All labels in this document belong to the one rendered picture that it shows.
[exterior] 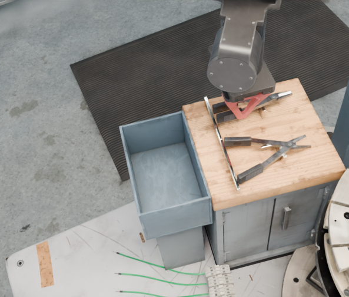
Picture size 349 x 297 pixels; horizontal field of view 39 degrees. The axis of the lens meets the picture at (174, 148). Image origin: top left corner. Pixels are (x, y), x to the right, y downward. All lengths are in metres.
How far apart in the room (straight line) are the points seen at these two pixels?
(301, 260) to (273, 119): 0.30
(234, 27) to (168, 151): 0.35
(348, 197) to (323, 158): 0.09
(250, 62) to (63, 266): 0.62
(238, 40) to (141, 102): 1.69
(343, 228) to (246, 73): 0.24
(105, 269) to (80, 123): 1.31
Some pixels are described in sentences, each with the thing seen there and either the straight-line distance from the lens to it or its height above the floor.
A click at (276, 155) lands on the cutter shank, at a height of 1.09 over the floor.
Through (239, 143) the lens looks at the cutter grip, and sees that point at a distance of 0.73.
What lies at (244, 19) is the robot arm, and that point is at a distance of 0.57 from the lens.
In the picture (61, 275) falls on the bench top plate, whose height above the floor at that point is 0.78.
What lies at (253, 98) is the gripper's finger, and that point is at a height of 1.13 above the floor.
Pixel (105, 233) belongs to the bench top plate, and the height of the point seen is 0.78.
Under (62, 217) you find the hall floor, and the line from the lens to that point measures 1.99.
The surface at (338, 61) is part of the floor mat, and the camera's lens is 2.39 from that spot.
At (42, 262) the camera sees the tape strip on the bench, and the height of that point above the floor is 0.78.
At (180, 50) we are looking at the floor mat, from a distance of 2.42.
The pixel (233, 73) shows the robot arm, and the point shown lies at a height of 1.27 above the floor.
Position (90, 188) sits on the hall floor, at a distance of 2.02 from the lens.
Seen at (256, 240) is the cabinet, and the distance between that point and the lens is 0.89.
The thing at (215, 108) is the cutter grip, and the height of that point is 1.10.
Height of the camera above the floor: 1.68
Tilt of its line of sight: 55 degrees down
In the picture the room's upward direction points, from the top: 9 degrees counter-clockwise
